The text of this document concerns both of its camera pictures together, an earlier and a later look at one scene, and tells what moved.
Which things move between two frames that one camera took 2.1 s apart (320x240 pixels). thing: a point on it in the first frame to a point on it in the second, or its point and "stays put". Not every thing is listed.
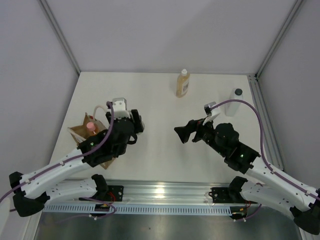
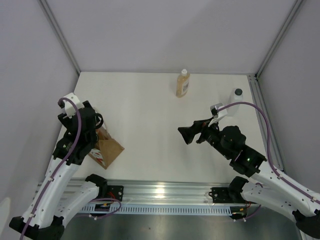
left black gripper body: (122, 150) to (66, 121)
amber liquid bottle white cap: (183, 83) stays put
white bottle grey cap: (231, 108) stays put
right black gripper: (184, 132) stays put
